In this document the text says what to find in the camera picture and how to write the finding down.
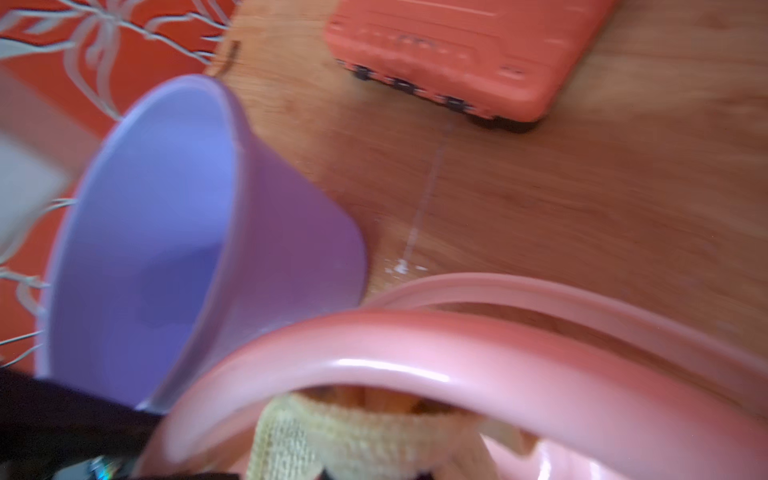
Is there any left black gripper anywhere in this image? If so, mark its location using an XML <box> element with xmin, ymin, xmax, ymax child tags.
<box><xmin>0</xmin><ymin>367</ymin><xmax>241</xmax><ymax>480</ymax></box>

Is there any yellow stained cloth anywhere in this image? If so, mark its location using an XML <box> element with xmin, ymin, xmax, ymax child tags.
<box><xmin>245</xmin><ymin>385</ymin><xmax>539</xmax><ymax>479</ymax></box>

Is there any pink plastic bucket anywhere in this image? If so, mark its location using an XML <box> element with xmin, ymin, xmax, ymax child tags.
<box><xmin>135</xmin><ymin>273</ymin><xmax>767</xmax><ymax>479</ymax></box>

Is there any purple plastic bucket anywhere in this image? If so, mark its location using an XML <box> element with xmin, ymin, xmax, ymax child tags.
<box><xmin>35</xmin><ymin>75</ymin><xmax>367</xmax><ymax>412</ymax></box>

